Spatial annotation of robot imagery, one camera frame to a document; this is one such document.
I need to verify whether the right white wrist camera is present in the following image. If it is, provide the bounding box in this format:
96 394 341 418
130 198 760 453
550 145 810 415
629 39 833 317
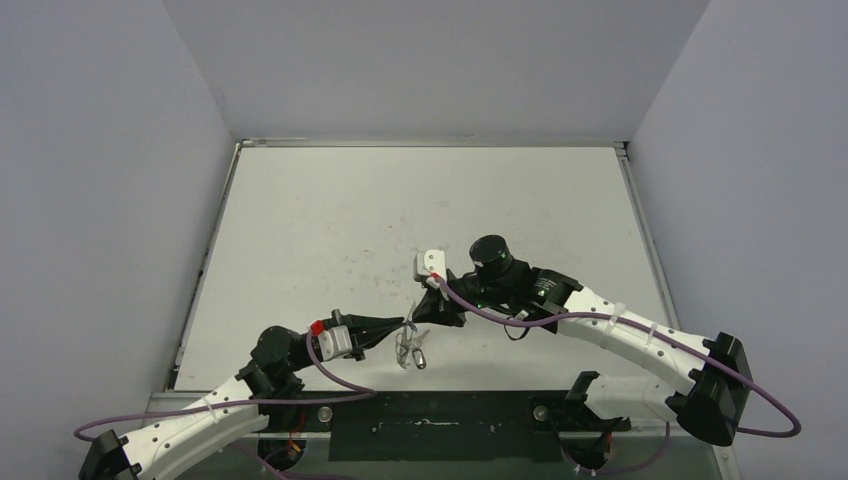
412 249 447 290

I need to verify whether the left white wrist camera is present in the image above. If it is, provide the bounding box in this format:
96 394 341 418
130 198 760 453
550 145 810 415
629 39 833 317
309 310 355 362

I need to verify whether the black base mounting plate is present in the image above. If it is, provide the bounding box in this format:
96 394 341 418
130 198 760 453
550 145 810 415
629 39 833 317
257 390 631 470

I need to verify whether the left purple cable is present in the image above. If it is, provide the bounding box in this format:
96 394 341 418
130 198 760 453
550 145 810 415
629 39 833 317
72 327 379 480

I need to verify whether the black tagged key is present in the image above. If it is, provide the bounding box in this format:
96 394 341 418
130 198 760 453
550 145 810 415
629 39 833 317
411 348 427 370

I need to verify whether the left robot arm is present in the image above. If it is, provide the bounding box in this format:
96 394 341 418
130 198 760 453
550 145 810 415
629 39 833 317
74 311 416 479

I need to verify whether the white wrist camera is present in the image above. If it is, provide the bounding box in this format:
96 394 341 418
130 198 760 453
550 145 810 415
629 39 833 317
412 249 447 290
309 310 355 362

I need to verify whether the aluminium front rail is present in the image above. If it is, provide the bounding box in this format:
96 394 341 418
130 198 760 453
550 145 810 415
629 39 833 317
135 390 735 440

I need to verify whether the clear plastic keyring holder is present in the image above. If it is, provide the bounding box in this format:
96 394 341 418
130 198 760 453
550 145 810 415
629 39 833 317
395 302 430 370

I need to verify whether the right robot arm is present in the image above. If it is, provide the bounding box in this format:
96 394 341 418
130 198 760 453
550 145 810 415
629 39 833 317
413 235 752 447

